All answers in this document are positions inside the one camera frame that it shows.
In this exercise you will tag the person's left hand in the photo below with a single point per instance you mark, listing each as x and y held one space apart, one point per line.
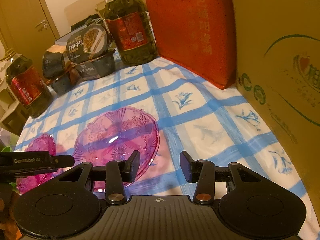
9 228

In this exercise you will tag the left cooking oil bottle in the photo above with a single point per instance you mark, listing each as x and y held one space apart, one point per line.
26 83

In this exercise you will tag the wooden headboard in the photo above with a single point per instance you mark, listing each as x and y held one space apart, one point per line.
81 9

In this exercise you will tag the tilted instant rice bowl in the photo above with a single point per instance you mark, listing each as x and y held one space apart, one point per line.
88 43

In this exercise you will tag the large cardboard box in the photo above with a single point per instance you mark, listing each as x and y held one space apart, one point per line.
278 74

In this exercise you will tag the large pink plastic plate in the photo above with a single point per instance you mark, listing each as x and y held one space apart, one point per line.
114 135

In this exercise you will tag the wooden door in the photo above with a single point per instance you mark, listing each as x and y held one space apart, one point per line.
28 28

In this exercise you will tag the cooking oil bottle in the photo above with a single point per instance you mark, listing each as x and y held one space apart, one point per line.
129 25
26 83

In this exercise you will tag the white wooden chair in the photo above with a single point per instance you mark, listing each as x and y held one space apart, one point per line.
13 114

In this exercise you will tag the right cooking oil bottle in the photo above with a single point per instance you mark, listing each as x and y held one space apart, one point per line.
129 25

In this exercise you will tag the black bag in background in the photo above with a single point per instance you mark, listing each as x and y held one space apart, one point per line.
87 21

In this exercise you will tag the white box behind cups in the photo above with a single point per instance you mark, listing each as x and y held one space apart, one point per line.
62 41

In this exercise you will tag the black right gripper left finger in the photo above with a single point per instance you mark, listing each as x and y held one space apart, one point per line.
117 173

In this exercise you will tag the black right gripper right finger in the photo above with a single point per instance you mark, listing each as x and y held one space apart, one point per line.
201 172

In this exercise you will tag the red insulated tote bag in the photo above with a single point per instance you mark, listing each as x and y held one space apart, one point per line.
199 35

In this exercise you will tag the tilted small black cup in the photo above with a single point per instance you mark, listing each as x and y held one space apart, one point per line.
53 61

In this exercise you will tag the blue checked tablecloth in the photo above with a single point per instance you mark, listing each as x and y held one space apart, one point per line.
192 115

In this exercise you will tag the lower small black cup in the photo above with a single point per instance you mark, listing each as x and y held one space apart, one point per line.
65 82

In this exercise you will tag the lower instant meal box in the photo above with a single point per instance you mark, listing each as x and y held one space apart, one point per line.
98 67

